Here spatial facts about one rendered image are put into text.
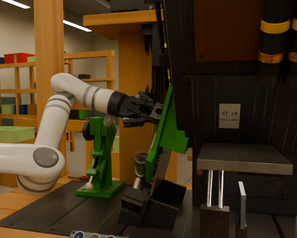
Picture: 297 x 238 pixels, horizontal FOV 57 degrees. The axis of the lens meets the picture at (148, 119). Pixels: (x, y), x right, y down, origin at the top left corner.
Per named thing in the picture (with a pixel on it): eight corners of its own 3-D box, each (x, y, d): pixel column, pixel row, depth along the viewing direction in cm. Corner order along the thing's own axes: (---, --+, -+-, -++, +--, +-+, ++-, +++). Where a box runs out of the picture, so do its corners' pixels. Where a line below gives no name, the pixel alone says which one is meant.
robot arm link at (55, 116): (68, 124, 85) (77, 106, 80) (49, 203, 65) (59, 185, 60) (38, 115, 82) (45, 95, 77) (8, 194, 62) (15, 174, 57)
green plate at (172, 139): (178, 174, 69) (201, 93, 66) (147, 164, 71) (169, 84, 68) (184, 163, 80) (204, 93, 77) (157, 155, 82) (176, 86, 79)
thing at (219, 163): (292, 182, 46) (293, 164, 46) (196, 175, 50) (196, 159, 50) (260, 144, 84) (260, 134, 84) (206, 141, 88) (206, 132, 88)
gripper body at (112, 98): (102, 104, 78) (133, 112, 76) (115, 84, 83) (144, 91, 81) (106, 120, 84) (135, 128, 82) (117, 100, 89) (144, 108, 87)
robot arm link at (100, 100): (121, 108, 92) (104, 103, 93) (117, 84, 83) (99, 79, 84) (109, 129, 87) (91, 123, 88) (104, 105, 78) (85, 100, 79)
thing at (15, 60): (58, 155, 585) (55, 47, 567) (-21, 147, 683) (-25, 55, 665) (74, 151, 635) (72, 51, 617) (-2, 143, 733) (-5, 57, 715)
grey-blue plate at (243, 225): (246, 260, 58) (248, 195, 57) (236, 259, 58) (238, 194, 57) (243, 238, 67) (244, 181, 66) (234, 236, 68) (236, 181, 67)
